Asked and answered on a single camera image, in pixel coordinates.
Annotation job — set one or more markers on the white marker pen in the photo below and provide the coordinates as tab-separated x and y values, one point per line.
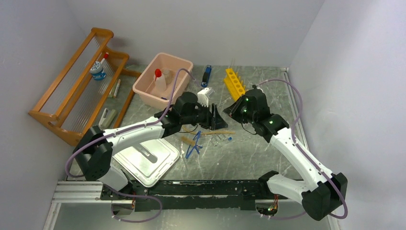
117	88

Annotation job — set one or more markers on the white bin lid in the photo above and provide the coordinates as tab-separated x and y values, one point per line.
148	161

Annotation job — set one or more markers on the blue white round container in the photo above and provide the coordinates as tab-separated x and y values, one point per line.
97	71

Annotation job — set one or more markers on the wooden drying rack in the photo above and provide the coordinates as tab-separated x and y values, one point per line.
74	100

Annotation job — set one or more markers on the black mounting rail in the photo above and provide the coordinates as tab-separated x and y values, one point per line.
243	194

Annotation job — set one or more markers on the red cap wash bottle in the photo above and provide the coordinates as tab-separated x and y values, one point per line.
160	83

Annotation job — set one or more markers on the red capped marker pen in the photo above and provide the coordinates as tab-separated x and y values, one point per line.
105	56

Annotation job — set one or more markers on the pink plastic bin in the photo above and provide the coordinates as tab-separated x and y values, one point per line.
145	84

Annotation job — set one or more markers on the aluminium frame rail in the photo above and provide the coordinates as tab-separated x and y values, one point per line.
76	205

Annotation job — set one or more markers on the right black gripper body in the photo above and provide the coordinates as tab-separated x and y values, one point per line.
245	115

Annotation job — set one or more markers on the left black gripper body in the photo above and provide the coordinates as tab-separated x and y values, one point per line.
201	116

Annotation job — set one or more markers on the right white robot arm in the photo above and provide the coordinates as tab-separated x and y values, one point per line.
320	191

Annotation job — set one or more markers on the blue stapler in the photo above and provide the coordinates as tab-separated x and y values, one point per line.
206	76

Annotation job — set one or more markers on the yellow test tube rack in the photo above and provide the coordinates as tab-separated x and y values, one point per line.
234	84

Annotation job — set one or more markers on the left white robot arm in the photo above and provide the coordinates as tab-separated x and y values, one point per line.
96	148

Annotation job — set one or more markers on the test tube brush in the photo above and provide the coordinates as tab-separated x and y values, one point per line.
187	140

